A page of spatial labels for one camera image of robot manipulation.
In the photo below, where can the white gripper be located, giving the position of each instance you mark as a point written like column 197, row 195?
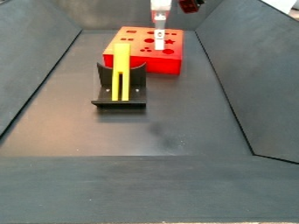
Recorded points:
column 161, row 8

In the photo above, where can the yellow square-circle peg object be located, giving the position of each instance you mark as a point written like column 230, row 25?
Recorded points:
column 121, row 70

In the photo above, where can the red fixture block with holes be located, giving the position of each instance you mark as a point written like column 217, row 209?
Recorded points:
column 161, row 61

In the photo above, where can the black curved regrasp stand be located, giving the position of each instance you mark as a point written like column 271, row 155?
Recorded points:
column 137, row 100

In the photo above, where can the red black camera box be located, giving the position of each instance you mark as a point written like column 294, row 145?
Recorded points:
column 190, row 6

